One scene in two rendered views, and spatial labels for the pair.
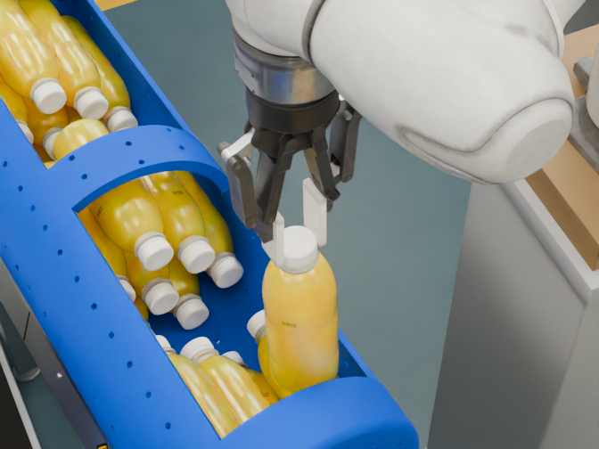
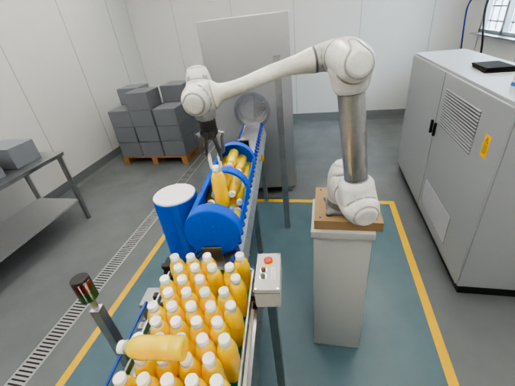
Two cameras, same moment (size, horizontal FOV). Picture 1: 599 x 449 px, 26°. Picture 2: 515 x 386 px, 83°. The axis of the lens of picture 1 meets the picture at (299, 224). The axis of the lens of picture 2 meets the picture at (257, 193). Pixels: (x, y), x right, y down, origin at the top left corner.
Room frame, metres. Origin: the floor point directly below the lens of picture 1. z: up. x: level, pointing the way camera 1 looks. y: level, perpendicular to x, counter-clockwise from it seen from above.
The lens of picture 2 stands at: (-0.14, -0.93, 1.98)
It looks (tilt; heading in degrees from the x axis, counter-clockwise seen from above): 31 degrees down; 40
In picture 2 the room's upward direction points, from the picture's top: 7 degrees counter-clockwise
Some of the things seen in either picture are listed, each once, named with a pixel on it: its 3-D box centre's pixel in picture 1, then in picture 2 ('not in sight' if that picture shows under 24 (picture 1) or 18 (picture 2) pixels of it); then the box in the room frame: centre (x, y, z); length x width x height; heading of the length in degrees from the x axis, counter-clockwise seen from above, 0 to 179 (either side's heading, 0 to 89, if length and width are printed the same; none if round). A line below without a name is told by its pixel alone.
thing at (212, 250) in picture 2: not in sight; (213, 256); (0.54, -0.04, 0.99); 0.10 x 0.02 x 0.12; 122
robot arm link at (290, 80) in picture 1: (291, 43); (205, 112); (0.71, 0.01, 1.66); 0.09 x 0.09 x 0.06
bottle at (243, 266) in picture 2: not in sight; (242, 273); (0.52, -0.24, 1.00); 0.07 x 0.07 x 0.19
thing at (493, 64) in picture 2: not in sight; (493, 66); (2.87, -0.93, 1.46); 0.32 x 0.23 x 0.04; 25
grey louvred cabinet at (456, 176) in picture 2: not in sight; (458, 149); (2.95, -0.85, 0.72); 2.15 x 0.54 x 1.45; 25
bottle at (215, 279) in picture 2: not in sight; (216, 284); (0.41, -0.18, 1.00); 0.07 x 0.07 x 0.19
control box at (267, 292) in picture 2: not in sight; (268, 278); (0.52, -0.39, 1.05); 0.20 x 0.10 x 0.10; 32
